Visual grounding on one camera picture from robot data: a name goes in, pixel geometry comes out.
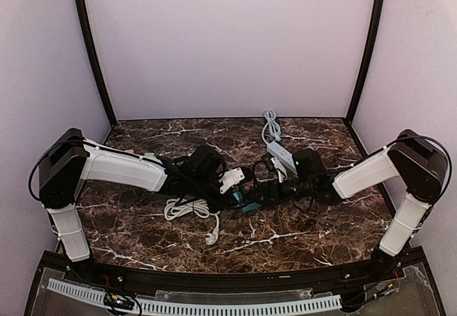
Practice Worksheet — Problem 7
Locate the white power cable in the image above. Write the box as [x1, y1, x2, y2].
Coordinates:
[164, 198, 221, 246]

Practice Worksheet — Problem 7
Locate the light blue power strip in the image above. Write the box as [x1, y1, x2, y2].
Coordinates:
[266, 141, 297, 176]

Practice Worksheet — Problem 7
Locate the teal power strip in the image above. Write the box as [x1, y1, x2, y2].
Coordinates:
[233, 192, 263, 213]

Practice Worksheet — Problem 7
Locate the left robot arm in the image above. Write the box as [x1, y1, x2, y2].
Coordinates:
[29, 128, 253, 263]

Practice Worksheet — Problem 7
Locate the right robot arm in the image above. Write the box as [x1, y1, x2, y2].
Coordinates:
[250, 129, 453, 258]

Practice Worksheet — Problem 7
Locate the small green circuit board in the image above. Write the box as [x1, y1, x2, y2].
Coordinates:
[104, 292, 136, 310]

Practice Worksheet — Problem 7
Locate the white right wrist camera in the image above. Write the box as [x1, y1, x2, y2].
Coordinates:
[271, 157, 288, 183]

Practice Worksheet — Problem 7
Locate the white slotted cable duct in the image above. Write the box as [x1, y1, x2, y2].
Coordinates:
[46, 278, 342, 315]

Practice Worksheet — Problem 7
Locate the black frame post right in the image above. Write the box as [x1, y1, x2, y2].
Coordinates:
[345, 0, 384, 126]

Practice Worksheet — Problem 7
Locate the black frame post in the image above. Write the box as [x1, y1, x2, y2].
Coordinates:
[345, 0, 384, 126]
[74, 0, 117, 128]

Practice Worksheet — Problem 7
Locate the black frame post left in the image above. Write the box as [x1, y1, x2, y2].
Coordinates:
[74, 0, 117, 128]

